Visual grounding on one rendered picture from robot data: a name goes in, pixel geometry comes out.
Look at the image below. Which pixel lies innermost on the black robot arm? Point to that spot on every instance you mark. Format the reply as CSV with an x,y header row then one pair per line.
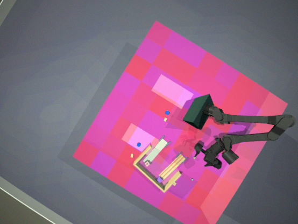
x,y
281,123

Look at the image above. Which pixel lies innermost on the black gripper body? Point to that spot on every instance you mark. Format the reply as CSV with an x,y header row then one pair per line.
x,y
198,147

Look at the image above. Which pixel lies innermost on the cream flat strip with red stripes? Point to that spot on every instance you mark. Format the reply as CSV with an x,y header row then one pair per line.
x,y
178,161

